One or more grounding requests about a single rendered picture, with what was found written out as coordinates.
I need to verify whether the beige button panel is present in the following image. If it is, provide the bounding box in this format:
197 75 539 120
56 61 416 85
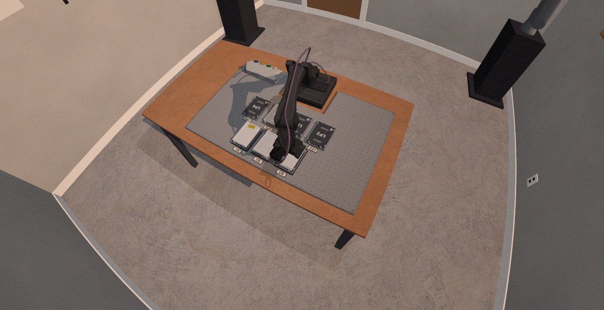
233 60 283 85

